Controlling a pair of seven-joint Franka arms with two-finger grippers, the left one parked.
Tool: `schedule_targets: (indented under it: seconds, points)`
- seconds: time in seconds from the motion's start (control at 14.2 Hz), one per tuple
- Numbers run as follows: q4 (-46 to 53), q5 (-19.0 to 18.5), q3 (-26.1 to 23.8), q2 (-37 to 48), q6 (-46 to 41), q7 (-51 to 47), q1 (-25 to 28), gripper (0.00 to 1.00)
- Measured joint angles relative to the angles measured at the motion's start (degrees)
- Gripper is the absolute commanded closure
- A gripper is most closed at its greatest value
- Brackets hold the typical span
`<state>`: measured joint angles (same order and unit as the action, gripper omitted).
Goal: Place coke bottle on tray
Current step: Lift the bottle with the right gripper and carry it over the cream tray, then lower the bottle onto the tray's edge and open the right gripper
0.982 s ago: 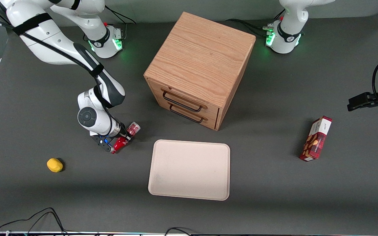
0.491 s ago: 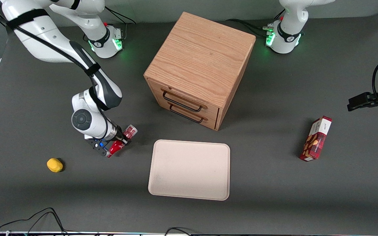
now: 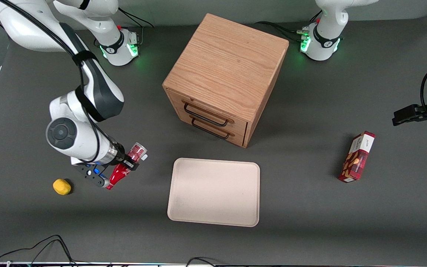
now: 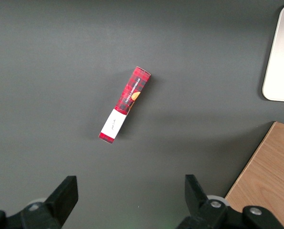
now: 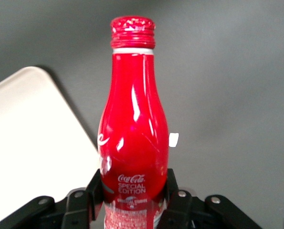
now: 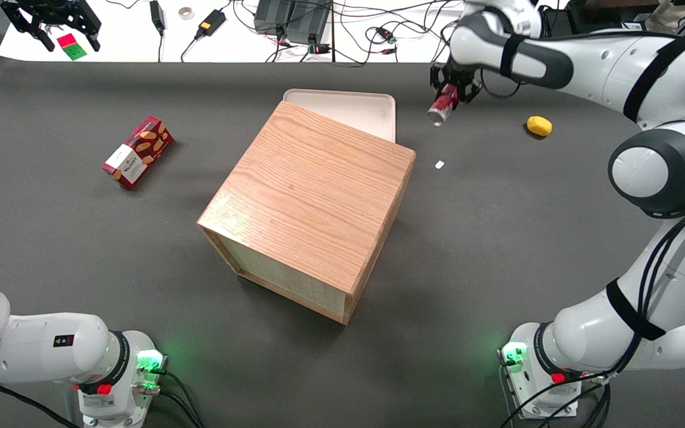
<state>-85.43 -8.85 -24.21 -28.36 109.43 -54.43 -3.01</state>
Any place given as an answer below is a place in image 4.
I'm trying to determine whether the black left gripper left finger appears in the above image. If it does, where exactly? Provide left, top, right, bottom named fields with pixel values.
left=20, top=176, right=79, bottom=229

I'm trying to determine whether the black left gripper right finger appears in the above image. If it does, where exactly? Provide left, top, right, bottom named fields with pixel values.
left=176, top=174, right=229, bottom=229

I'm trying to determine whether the white rectangular tray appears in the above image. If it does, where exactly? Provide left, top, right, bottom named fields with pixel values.
left=262, top=1, right=284, bottom=104

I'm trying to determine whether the light wooden board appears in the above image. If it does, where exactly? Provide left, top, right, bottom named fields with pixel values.
left=224, top=121, right=284, bottom=229

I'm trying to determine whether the red tartan shortbread box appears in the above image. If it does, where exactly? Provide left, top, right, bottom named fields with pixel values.
left=98, top=66, right=152, bottom=146

